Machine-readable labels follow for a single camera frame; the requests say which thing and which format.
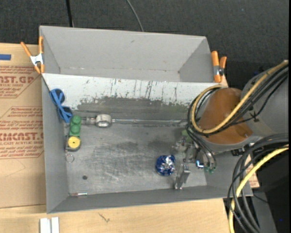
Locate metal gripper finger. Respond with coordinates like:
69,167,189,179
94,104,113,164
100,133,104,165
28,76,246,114
171,139,188,160
174,163,191,190

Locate pale green small object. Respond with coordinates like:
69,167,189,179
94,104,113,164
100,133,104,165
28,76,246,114
180,128,193,143

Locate blue shiny foil ball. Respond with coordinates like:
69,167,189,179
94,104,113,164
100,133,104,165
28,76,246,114
155,154,177,177

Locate grey metal bin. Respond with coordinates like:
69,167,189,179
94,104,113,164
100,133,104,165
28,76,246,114
38,25,254,215

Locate grey and yellow tape measure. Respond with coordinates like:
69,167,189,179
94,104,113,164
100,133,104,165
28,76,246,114
65,135,82,164

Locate green two-knob toy block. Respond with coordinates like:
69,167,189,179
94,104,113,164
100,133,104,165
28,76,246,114
68,115,82,138

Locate blue sunglasses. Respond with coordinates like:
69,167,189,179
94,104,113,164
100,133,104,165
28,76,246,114
49,88,73,123

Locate brown cardboard board red print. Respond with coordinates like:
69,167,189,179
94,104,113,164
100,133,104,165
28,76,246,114
0,42,260,210

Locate black cylinder on white bracket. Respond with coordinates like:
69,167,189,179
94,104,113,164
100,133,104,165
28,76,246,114
230,143,249,156

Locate silver metal ring bolt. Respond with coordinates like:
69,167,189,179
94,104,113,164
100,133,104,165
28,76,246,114
85,114,116,129

